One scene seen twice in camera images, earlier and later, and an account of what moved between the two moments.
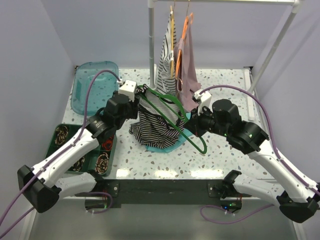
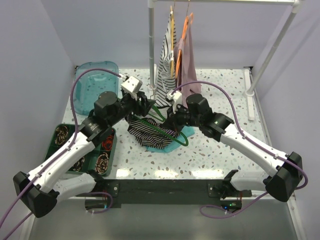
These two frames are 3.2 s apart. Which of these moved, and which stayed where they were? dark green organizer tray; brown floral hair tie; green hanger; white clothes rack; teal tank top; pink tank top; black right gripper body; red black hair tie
Moved: black right gripper body; green hanger
Stayed: red black hair tie; dark green organizer tray; brown floral hair tie; pink tank top; white clothes rack; teal tank top
